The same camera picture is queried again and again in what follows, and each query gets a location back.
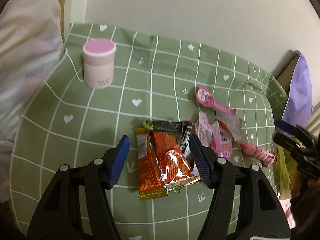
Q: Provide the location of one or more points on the pink cylindrical jar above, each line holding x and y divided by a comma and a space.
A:
98, 57

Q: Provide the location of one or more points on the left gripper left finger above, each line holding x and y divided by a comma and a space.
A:
58, 215

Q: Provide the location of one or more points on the purple pillow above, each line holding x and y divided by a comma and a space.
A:
299, 106

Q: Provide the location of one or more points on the pink floral bedding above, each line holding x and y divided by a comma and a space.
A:
286, 205

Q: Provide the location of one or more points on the white plastic bag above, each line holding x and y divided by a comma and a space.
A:
31, 46

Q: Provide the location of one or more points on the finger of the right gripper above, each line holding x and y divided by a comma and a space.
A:
296, 131
307, 158

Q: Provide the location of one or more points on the green checkered tablecloth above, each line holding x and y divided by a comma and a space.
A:
155, 78

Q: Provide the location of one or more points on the pink sachet wrapper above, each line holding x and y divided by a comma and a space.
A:
219, 135

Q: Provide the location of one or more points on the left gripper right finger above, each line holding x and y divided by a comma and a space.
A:
260, 213

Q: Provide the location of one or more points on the yellow trash bag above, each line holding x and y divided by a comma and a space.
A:
283, 175

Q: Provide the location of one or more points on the pink segmented toy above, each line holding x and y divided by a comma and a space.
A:
254, 151

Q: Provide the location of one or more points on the dark red foil packet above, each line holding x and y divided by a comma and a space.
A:
164, 158

